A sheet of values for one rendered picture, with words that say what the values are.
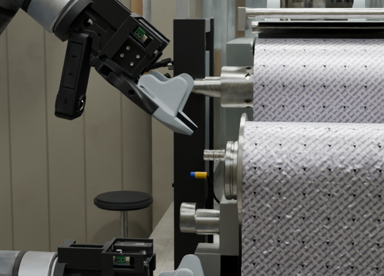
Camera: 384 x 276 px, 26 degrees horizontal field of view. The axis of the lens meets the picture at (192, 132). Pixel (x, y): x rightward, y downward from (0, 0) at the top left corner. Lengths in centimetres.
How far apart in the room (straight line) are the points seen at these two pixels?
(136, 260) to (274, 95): 35
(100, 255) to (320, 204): 27
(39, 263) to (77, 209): 352
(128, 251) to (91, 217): 352
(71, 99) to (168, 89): 13
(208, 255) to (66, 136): 344
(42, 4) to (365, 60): 48
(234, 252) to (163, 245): 91
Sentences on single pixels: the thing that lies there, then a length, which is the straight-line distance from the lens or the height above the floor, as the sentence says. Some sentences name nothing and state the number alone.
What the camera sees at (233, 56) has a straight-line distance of 202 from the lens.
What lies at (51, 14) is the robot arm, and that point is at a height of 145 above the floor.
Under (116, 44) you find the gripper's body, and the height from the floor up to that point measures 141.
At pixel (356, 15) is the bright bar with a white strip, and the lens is 128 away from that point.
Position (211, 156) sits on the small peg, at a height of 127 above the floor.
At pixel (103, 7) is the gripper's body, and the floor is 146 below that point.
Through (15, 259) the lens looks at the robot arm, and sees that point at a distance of 107.
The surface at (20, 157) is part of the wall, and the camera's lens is 457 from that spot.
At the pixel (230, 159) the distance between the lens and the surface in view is 103.
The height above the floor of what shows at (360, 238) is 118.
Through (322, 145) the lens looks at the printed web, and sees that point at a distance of 101.
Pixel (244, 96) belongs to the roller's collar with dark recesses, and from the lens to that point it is 127.
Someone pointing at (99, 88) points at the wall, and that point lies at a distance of 445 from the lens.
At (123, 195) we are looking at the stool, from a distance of 421.
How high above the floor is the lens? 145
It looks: 8 degrees down
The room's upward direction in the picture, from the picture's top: straight up
